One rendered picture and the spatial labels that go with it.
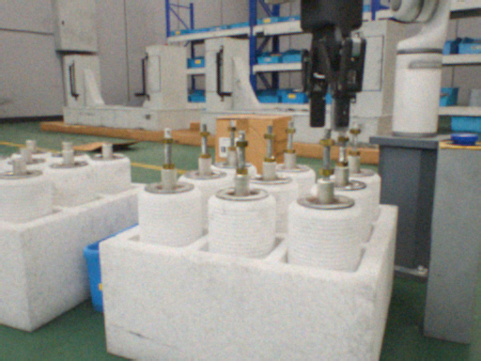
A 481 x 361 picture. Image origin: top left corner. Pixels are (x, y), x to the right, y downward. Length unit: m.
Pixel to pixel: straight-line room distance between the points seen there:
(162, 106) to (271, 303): 3.43
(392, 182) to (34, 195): 0.71
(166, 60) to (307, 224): 3.49
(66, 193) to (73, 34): 6.56
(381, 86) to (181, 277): 2.23
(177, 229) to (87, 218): 0.29
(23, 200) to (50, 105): 6.57
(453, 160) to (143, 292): 0.49
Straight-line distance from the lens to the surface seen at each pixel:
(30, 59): 7.30
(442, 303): 0.79
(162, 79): 3.93
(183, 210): 0.64
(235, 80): 3.45
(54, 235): 0.84
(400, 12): 1.01
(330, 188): 0.58
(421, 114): 0.99
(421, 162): 0.97
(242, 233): 0.59
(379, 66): 2.72
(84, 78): 5.12
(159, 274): 0.63
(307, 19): 0.56
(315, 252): 0.56
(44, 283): 0.84
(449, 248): 0.76
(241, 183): 0.61
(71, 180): 0.91
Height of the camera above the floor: 0.39
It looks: 12 degrees down
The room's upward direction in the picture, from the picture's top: straight up
